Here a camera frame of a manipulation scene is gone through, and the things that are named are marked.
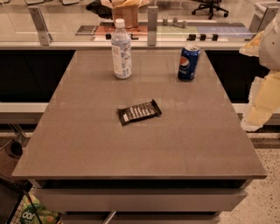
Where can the middle metal glass bracket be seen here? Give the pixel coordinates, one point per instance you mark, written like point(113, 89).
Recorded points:
point(152, 25)

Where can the blue pepsi can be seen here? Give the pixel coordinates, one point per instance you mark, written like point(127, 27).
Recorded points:
point(188, 62)

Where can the metal glass bracket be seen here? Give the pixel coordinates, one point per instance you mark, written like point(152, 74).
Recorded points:
point(44, 37)
point(152, 25)
point(259, 23)

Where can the clear plastic water bottle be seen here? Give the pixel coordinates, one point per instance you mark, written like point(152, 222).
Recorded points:
point(121, 50)

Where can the right metal glass bracket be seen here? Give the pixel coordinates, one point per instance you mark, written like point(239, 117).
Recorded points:
point(259, 23)

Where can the black office chair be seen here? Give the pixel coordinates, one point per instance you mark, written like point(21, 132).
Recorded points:
point(212, 5)

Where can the black snack bar wrapper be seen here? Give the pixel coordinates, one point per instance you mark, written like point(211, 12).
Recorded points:
point(138, 112)

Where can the left metal glass bracket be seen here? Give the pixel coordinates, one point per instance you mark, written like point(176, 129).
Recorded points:
point(44, 37)

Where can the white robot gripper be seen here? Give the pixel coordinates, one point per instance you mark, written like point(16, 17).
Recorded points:
point(271, 46)

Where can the brown cardboard box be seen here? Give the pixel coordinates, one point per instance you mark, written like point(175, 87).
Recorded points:
point(125, 9)

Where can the black basket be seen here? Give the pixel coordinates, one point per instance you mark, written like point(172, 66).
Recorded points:
point(11, 193)

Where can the green chip bag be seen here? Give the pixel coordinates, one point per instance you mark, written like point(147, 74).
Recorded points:
point(35, 213)

